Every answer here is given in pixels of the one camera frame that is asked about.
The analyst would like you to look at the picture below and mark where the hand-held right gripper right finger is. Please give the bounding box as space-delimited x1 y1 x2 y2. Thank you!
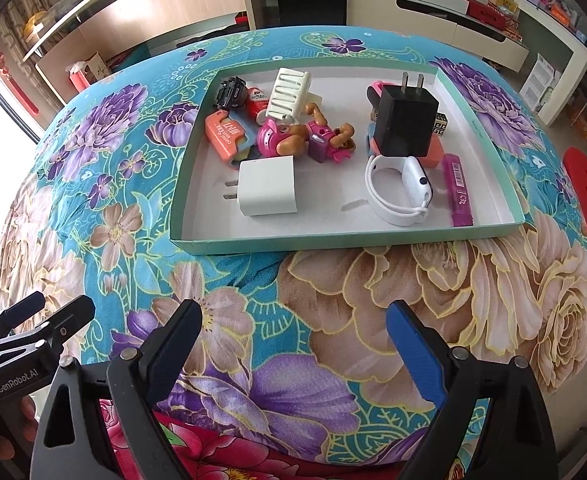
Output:
386 300 559 480

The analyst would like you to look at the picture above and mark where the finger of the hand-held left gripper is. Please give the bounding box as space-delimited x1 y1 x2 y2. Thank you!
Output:
0 291 47 342
0 294 97 362

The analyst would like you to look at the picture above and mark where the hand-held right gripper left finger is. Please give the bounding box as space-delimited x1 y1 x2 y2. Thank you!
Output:
36 299 203 480

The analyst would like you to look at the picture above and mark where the white wrist watch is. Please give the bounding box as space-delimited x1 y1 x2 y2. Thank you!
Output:
365 155 433 227

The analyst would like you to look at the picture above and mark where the teal-rimmed white tray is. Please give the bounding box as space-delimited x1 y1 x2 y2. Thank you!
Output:
170 57 525 256

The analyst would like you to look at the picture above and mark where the purple rectangular case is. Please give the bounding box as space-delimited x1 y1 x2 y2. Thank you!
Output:
442 154 475 227

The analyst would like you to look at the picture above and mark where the white wall charger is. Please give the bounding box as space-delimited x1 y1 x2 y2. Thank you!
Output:
222 156 299 217

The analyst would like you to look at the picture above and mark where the black wall charger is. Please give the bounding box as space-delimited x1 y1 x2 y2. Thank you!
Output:
373 72 440 158

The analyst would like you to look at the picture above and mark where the pink toy figure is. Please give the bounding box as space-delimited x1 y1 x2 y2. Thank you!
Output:
256 101 357 166

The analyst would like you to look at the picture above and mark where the pink watch band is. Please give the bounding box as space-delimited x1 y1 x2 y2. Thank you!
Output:
366 80 391 123

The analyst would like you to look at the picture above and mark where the red glue tube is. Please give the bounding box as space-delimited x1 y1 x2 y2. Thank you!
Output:
245 80 270 118

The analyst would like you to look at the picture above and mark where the black toy car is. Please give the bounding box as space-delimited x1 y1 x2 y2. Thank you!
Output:
216 76 247 111

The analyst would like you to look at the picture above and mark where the white plastic frame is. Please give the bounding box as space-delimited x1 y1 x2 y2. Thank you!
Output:
265 67 321 123

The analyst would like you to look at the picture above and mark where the person's left hand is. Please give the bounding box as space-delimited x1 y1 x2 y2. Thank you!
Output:
0 392 43 461

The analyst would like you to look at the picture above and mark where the floral printed blanket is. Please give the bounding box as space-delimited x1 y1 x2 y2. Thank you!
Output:
0 25 587 480

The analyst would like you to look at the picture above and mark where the red plastic bag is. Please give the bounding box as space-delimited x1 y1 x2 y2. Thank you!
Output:
68 62 92 92

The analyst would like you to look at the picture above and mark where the red hanging decoration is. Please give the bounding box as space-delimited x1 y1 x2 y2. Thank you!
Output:
0 32 40 114

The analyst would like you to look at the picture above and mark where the white printed paper sheet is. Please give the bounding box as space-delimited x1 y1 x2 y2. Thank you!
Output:
526 52 563 111

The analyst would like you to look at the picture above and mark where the wooden bar counter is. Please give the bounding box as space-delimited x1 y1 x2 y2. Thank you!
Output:
21 0 254 106

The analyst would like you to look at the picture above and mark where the white tv stand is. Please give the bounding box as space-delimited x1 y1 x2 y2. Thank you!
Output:
344 0 530 73

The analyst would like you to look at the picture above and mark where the red patterned flat box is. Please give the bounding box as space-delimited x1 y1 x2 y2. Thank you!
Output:
466 0 507 31

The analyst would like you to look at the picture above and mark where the white desk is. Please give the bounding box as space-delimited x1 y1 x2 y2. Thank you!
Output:
516 0 587 126

